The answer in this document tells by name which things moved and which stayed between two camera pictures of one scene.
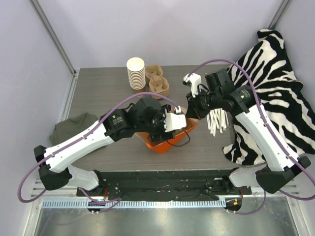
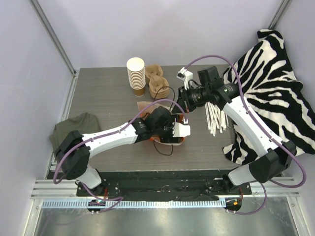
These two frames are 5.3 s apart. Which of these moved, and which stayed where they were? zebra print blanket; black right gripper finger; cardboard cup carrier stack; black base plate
Moved: black right gripper finger
Stayed: black base plate; zebra print blanket; cardboard cup carrier stack
